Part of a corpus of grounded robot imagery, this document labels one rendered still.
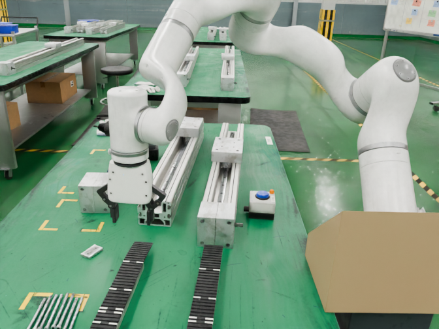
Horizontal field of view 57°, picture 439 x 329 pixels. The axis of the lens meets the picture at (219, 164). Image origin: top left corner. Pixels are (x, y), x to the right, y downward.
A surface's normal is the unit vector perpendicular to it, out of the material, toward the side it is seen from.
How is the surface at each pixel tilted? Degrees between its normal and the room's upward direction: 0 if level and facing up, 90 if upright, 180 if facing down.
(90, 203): 90
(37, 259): 0
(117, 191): 90
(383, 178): 55
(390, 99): 87
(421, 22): 90
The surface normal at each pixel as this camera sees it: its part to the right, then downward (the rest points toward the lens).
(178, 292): 0.04, -0.92
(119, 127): -0.34, 0.36
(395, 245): 0.02, 0.39
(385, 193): -0.47, -0.29
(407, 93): 0.29, 0.34
